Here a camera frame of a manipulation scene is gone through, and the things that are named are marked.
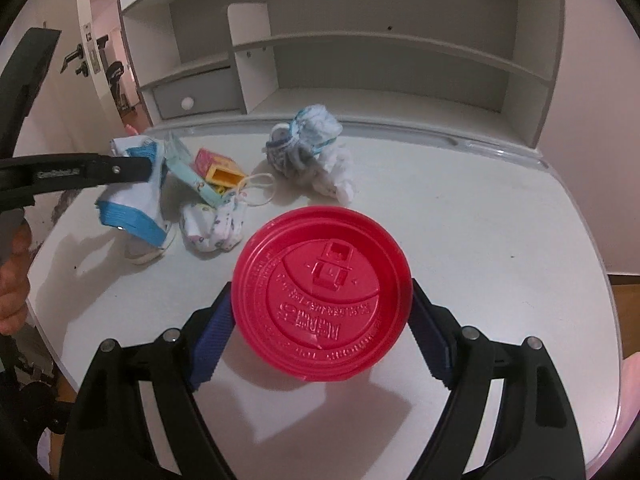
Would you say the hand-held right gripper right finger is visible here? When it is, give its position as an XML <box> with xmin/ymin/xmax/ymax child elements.
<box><xmin>409</xmin><ymin>277</ymin><xmax>586</xmax><ymax>480</ymax></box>

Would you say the grey drawer with white knob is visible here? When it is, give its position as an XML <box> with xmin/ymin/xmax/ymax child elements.
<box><xmin>151</xmin><ymin>66</ymin><xmax>240</xmax><ymax>122</ymax></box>

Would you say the small pink yellow box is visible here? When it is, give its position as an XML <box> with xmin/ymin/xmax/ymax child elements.
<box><xmin>194</xmin><ymin>148</ymin><xmax>247</xmax><ymax>196</ymax></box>

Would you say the light blue printed packet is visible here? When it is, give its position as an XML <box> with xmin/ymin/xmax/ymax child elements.
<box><xmin>164</xmin><ymin>134</ymin><xmax>227</xmax><ymax>207</ymax></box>

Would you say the white door with black handle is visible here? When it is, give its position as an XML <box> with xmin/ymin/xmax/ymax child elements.
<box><xmin>60</xmin><ymin>0</ymin><xmax>151</xmax><ymax>128</ymax></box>

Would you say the red plastic cup lid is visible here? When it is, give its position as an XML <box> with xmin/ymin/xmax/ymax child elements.
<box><xmin>231</xmin><ymin>205</ymin><xmax>414</xmax><ymax>383</ymax></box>

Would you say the crumpled white tissue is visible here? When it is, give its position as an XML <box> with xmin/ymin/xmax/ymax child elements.
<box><xmin>311</xmin><ymin>146</ymin><xmax>357</xmax><ymax>205</ymax></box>

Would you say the white string loop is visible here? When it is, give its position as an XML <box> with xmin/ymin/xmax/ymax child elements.
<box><xmin>232</xmin><ymin>172</ymin><xmax>276</xmax><ymax>208</ymax></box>

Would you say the person's left hand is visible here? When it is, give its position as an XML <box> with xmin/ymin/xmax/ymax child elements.
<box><xmin>0</xmin><ymin>220</ymin><xmax>34</xmax><ymax>336</ymax></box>

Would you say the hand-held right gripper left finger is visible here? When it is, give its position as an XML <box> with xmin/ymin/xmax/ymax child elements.
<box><xmin>60</xmin><ymin>282</ymin><xmax>238</xmax><ymax>480</ymax></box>

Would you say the white and blue wrapper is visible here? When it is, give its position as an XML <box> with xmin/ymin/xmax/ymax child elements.
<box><xmin>95</xmin><ymin>136</ymin><xmax>177</xmax><ymax>266</ymax></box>

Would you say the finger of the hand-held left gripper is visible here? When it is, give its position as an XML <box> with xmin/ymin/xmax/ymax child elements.
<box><xmin>0</xmin><ymin>152</ymin><xmax>154</xmax><ymax>211</ymax></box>

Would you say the white grey desk shelf unit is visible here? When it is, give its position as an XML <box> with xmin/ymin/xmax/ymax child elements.
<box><xmin>117</xmin><ymin>0</ymin><xmax>567</xmax><ymax>150</ymax></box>

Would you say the black exercise machine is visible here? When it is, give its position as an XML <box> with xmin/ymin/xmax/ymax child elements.
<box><xmin>94</xmin><ymin>35</ymin><xmax>132</xmax><ymax>117</ymax></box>

